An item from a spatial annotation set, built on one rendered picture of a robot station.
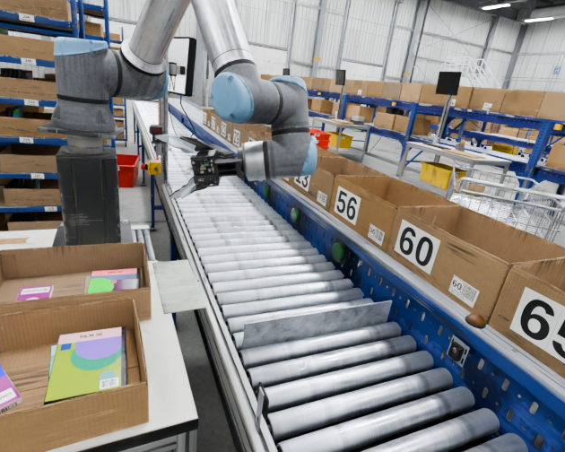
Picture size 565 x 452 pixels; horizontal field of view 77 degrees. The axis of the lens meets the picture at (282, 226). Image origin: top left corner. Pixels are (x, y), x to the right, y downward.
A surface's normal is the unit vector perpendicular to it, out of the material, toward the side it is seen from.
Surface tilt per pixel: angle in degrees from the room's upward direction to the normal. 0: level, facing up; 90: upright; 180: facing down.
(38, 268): 89
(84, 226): 90
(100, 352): 0
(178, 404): 0
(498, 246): 89
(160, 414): 0
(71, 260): 89
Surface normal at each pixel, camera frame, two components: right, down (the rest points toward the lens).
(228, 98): -0.64, 0.25
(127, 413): 0.44, 0.39
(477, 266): -0.91, 0.05
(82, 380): 0.12, -0.92
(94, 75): 0.73, 0.35
